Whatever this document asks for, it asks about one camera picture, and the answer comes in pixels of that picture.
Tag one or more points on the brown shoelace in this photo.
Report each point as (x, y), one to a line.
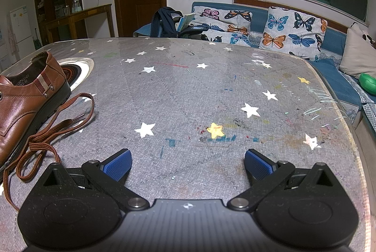
(44, 145)

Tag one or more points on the dark blue backpack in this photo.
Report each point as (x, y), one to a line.
(167, 23)

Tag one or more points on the long butterfly-print cushion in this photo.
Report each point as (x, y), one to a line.
(217, 17)

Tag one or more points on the wooden side table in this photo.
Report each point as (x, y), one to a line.
(88, 11)

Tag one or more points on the large glass jar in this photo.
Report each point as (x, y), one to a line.
(76, 6)

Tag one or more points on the green broom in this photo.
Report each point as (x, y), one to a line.
(37, 40)

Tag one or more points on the brown leather shoe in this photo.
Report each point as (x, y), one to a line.
(23, 105)

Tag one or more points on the plain beige pillow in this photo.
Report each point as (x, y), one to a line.
(358, 55)

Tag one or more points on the blue sofa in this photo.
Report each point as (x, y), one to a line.
(332, 40)

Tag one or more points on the white refrigerator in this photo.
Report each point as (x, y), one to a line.
(20, 31)

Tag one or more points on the dark green bag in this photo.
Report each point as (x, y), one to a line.
(192, 31)

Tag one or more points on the grey star-print table cover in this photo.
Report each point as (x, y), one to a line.
(191, 87)

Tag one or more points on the pink hanging cloth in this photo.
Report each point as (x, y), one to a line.
(11, 37)

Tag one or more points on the small glass jar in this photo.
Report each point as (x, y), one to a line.
(67, 10)

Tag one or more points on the square butterfly-print cushion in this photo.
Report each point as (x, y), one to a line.
(293, 31)

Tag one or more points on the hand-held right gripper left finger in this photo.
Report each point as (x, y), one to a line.
(117, 165)

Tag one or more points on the round black induction cooktop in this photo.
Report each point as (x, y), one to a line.
(72, 73)

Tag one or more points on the green round bowl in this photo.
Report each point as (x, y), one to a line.
(368, 83)

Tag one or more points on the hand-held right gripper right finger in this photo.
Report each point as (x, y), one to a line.
(258, 165)

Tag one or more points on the stack of books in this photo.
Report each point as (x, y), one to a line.
(186, 21)

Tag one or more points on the panda plush toy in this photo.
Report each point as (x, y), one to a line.
(370, 39)

